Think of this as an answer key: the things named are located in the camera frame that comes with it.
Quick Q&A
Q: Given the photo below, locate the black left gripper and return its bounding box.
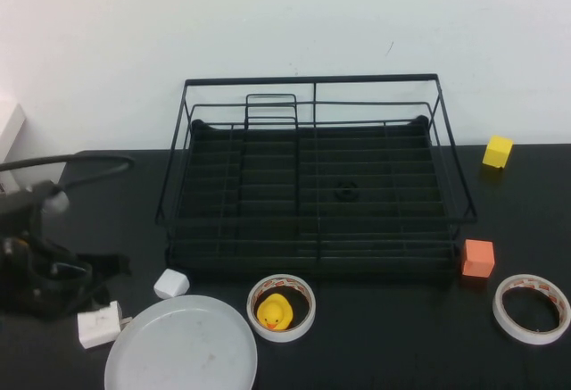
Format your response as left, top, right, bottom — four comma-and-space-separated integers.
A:
0, 228, 134, 320

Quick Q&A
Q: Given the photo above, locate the orange cube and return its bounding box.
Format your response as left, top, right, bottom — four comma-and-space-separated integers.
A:
460, 238, 495, 280

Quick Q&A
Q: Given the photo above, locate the black wire dish rack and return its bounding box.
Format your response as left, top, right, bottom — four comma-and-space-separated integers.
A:
153, 72, 478, 279

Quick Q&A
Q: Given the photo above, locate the white cube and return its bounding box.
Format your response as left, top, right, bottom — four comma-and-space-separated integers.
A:
153, 268, 191, 301

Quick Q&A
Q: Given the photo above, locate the white power adapter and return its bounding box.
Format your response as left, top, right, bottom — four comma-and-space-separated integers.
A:
76, 300, 134, 350

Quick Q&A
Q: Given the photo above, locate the yellow rubber duck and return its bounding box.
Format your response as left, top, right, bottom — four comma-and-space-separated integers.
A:
256, 293, 294, 331

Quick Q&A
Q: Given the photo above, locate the white tape roll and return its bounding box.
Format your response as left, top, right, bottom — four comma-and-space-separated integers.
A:
492, 273, 571, 345
245, 273, 317, 344

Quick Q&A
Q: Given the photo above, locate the yellow cube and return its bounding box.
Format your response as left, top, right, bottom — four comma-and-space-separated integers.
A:
481, 135, 515, 170

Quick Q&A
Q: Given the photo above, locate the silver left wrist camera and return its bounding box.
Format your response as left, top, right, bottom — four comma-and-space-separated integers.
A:
0, 182, 71, 230

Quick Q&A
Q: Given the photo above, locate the grey round plate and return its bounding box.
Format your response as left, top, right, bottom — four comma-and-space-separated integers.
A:
103, 295, 259, 390

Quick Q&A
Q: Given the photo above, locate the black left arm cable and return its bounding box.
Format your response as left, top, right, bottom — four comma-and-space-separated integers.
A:
0, 152, 136, 188

